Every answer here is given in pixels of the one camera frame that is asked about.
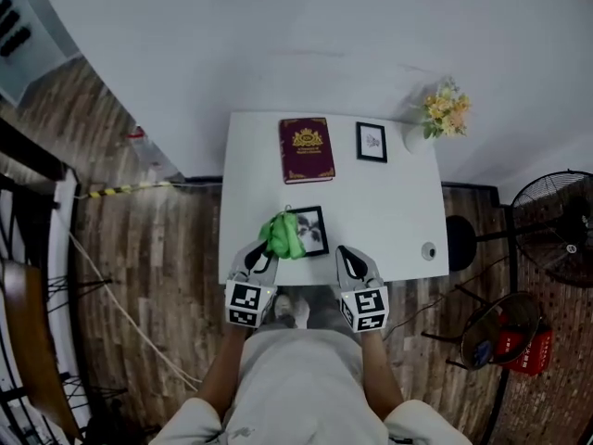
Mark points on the person's white shoe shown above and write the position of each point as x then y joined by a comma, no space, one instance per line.
285,306

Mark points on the black framed photo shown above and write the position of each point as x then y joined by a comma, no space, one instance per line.
315,234

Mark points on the person's white shirt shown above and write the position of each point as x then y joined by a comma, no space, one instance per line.
301,387

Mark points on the red bag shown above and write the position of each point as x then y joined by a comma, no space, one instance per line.
509,341

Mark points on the maroon hardcover book gold ornament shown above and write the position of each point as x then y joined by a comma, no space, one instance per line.
306,156

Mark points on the yellow and orange flower bouquet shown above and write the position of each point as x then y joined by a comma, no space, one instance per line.
445,109

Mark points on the red box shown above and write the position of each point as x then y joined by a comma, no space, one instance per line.
535,352

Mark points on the rows of black wall-mounted items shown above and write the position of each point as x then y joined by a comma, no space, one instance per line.
14,42

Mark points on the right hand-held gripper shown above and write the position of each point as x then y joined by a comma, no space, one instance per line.
366,306

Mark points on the green microfibre cloth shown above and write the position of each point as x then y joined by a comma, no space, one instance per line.
285,237

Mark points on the blue packet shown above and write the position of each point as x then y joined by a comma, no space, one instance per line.
482,351

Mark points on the white vase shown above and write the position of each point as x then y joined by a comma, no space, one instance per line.
417,139

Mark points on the brown wooden top desk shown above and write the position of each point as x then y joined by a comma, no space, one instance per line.
32,341

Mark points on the black metal rack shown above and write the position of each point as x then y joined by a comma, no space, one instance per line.
28,156

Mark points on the yellow and black striped tape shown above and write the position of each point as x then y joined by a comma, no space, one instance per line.
125,189

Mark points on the clear plastic bottle red cap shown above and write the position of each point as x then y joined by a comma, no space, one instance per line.
143,151

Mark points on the small black framed picture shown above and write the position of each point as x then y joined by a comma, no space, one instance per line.
370,142

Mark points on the white table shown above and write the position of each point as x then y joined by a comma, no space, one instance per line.
394,211

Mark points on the person's left forearm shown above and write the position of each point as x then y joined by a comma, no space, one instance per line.
224,369

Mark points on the person's right forearm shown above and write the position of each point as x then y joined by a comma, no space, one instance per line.
382,373

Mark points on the black standing fan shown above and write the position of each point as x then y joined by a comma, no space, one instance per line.
556,230

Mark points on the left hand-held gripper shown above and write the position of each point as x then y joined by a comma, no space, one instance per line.
250,301

